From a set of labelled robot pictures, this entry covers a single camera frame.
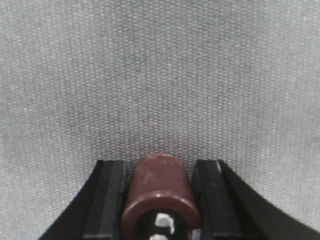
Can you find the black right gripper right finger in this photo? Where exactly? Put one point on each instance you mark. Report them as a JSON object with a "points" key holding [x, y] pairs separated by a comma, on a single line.
{"points": [[232, 210]]}

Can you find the dark brown cylindrical capacitor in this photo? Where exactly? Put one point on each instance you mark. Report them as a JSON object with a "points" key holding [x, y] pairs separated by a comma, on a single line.
{"points": [[159, 181]]}

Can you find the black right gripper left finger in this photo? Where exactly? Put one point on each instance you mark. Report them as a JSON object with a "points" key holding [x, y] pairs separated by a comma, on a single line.
{"points": [[95, 212]]}

